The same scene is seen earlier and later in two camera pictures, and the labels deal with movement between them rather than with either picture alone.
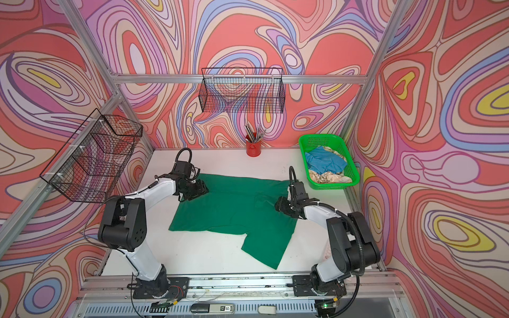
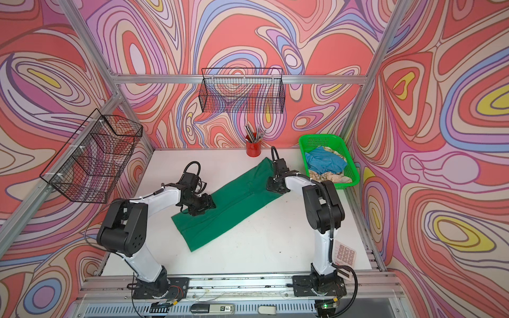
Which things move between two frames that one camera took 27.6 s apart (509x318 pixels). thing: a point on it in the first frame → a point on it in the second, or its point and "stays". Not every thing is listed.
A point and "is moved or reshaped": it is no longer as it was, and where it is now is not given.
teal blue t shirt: (320, 160) stays
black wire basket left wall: (87, 168) stays
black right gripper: (282, 206) → (271, 187)
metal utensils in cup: (254, 137) stays
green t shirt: (242, 205) is moved or reshaped
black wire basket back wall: (242, 90) stays
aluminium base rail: (371, 296) stays
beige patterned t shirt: (331, 177) stays
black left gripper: (203, 189) → (209, 203)
